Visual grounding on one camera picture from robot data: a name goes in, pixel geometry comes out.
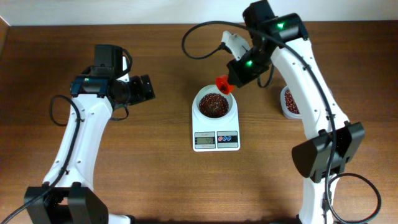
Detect white round bowl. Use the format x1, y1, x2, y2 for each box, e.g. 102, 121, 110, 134
192, 85, 237, 122

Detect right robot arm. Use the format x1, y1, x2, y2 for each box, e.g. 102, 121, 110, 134
227, 1, 365, 223

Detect white digital kitchen scale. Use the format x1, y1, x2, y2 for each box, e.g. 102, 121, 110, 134
192, 98, 241, 152

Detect orange plastic measuring scoop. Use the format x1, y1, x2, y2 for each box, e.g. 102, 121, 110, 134
215, 75, 234, 95

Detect clear plastic food container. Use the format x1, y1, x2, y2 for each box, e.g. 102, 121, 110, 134
280, 86, 302, 119

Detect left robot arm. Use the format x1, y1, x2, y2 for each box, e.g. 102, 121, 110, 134
22, 44, 155, 224

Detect red beans in bowl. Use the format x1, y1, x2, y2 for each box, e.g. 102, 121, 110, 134
199, 93, 229, 118

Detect red adzuki beans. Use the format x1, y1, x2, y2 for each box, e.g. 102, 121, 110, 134
284, 90, 299, 114

